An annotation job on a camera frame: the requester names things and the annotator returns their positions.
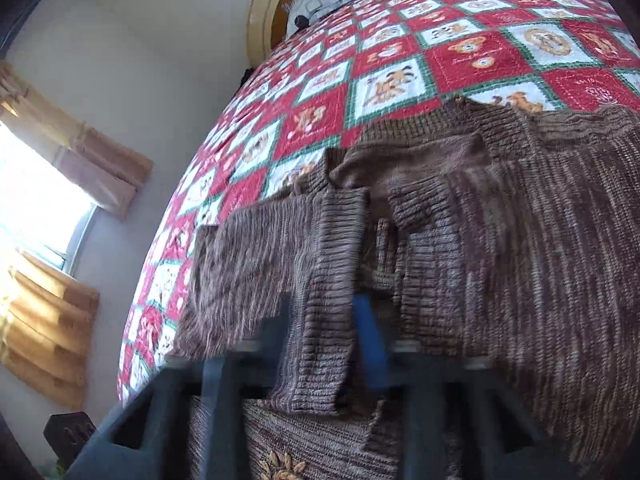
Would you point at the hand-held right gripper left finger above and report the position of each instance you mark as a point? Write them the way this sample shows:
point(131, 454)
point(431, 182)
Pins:
point(278, 340)

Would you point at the dark object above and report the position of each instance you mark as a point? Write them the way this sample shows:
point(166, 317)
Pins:
point(67, 432)

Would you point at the red checked printed blanket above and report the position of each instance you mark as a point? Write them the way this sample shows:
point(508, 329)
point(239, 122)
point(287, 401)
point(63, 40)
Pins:
point(320, 110)

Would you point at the cream wooden headboard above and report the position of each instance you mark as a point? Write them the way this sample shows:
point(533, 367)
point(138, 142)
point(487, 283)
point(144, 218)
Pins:
point(265, 15)

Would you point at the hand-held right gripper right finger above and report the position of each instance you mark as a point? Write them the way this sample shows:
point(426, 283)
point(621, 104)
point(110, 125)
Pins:
point(371, 345)

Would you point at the brown knitted sweater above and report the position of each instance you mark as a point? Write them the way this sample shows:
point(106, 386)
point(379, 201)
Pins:
point(525, 260)

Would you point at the yellow curtain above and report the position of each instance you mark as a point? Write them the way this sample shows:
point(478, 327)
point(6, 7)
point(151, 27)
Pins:
point(45, 320)
point(95, 160)

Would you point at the window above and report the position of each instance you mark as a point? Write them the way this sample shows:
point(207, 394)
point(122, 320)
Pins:
point(35, 195)

